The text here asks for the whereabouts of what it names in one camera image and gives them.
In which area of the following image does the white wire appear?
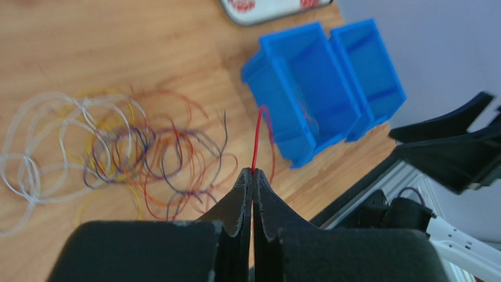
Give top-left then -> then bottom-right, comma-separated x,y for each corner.
0,90 -> 148,237

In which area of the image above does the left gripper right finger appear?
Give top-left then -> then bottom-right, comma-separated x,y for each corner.
252,169 -> 448,281

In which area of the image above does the strawberry print tray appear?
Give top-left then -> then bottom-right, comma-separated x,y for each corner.
218,0 -> 334,26

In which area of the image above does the orange wire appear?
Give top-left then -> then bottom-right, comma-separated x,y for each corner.
109,113 -> 239,208

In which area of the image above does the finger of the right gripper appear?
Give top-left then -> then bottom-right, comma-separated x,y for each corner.
395,115 -> 500,194
389,91 -> 495,143

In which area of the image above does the right blue plastic bin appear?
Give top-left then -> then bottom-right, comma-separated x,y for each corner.
329,19 -> 406,142

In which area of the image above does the left blue plastic bin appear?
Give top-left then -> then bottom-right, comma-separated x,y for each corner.
241,22 -> 362,168

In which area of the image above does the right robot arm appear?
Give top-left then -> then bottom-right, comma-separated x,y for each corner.
337,91 -> 500,281

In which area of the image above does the dark blue wire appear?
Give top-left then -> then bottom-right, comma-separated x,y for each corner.
82,110 -> 230,221

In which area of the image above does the dark red wire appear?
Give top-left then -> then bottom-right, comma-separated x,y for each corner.
142,89 -> 277,220

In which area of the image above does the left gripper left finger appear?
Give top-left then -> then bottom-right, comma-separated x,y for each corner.
48,168 -> 253,281

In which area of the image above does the yellow wire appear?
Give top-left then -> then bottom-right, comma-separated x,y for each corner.
58,88 -> 143,226

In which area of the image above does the blue plastic bin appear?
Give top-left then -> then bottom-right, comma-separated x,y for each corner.
329,19 -> 406,142
241,22 -> 362,168

